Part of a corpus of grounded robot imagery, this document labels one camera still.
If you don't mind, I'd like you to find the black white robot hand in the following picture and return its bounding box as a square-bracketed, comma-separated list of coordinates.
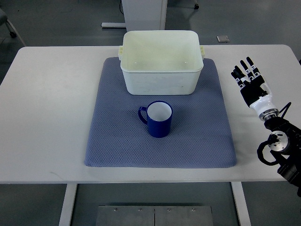
[231, 57, 279, 121]

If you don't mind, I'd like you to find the blue mug white inside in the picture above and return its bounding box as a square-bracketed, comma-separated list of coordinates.
[138, 101, 173, 138]

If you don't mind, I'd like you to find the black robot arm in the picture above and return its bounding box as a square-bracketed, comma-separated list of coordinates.
[257, 117, 301, 196]

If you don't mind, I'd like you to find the white plastic box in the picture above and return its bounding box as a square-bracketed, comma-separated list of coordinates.
[119, 30, 204, 95]

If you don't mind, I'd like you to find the grey floor socket plate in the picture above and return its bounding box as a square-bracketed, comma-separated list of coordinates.
[216, 35, 230, 43]

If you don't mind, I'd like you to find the blue textured mat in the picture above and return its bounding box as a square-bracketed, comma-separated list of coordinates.
[84, 57, 237, 169]

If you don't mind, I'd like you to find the grey metal floor plate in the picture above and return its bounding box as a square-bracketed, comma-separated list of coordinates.
[96, 205, 214, 226]

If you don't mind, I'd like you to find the office chair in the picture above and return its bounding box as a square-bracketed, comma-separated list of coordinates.
[0, 9, 26, 47]

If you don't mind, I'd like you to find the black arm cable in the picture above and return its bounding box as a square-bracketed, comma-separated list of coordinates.
[278, 102, 292, 118]

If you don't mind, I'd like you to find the white table frame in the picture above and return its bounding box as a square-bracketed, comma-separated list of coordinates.
[59, 182, 251, 226]

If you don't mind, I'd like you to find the white pedestal stand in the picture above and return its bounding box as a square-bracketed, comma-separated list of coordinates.
[101, 0, 167, 31]

